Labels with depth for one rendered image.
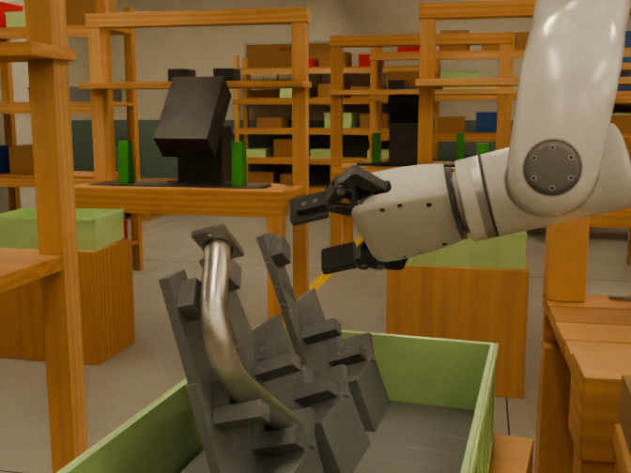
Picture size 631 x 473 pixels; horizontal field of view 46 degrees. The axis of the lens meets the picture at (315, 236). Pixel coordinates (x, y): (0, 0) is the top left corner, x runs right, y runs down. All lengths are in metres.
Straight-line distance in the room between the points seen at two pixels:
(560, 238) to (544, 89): 1.24
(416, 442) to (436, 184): 0.53
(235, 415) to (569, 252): 1.23
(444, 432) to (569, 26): 0.69
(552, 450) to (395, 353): 0.84
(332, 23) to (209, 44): 2.00
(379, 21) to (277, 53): 1.65
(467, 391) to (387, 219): 0.60
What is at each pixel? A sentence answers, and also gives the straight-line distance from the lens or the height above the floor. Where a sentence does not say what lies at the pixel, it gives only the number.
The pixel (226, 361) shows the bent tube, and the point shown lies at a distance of 0.79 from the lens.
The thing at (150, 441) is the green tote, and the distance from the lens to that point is 1.01.
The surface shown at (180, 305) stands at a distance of 0.81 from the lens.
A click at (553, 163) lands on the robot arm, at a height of 1.29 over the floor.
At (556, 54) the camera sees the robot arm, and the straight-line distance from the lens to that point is 0.69.
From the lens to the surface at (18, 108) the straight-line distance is 6.50.
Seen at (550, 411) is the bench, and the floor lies 0.60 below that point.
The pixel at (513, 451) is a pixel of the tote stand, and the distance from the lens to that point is 1.30.
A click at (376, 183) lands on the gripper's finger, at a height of 1.26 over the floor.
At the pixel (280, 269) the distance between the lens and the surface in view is 1.15.
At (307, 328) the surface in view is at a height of 1.01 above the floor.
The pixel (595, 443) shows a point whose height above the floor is 0.78.
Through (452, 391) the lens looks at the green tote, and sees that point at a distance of 1.30.
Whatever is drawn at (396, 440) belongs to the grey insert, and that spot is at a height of 0.85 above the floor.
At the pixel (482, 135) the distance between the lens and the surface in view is 8.40.
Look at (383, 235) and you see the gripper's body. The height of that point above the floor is 1.21.
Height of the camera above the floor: 1.33
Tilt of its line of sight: 9 degrees down
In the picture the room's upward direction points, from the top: straight up
